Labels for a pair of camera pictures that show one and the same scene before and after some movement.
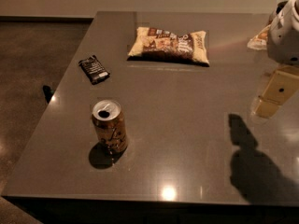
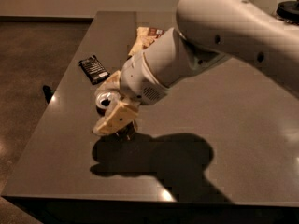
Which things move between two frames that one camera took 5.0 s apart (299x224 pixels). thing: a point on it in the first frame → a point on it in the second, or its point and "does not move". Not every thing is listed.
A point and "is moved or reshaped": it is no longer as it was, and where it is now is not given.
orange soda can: [109, 126] is moved or reshaped
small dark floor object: [48, 93] does not move
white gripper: [285, 36] → [136, 77]
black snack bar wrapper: [94, 69] does not move
